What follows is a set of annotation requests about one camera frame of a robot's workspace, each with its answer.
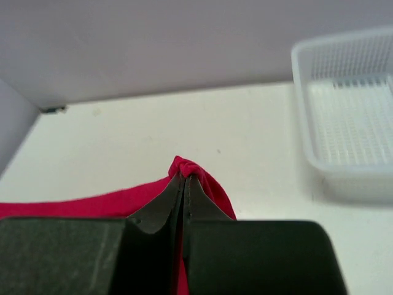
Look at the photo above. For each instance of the red t shirt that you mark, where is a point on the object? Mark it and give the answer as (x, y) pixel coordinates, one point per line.
(121, 204)

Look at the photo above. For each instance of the white plastic mesh basket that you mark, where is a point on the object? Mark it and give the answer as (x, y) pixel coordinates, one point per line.
(343, 89)

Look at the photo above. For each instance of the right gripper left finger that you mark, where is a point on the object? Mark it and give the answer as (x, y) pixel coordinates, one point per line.
(132, 255)

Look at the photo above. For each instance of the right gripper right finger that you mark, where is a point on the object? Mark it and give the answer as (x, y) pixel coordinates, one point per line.
(224, 256)

